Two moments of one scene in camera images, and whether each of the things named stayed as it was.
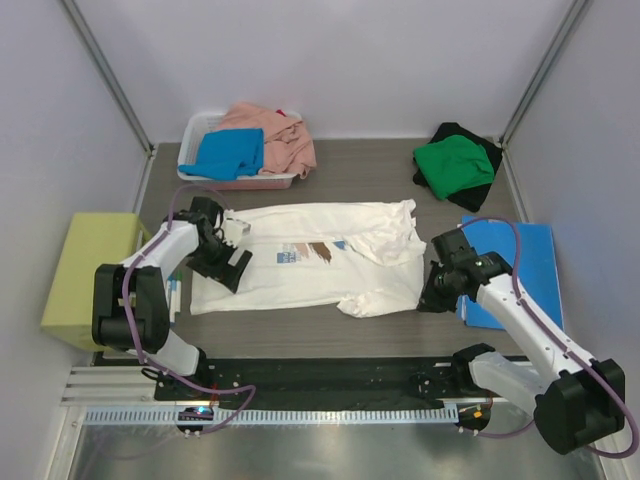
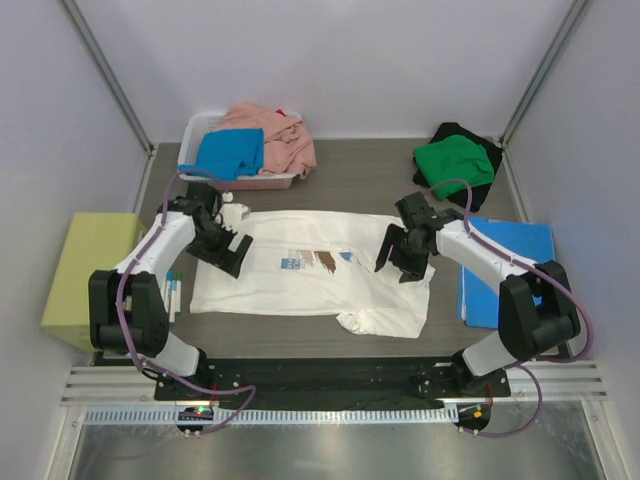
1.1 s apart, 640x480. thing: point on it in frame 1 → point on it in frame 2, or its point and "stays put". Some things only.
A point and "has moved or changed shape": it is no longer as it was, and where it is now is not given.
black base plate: x=423 y=378 stays put
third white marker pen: x=173 y=294 stays put
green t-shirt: x=454 y=163 stays put
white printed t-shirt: x=367 y=255 has moved or changed shape
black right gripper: x=423 y=297 → x=414 y=269
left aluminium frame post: x=106 y=69 stays put
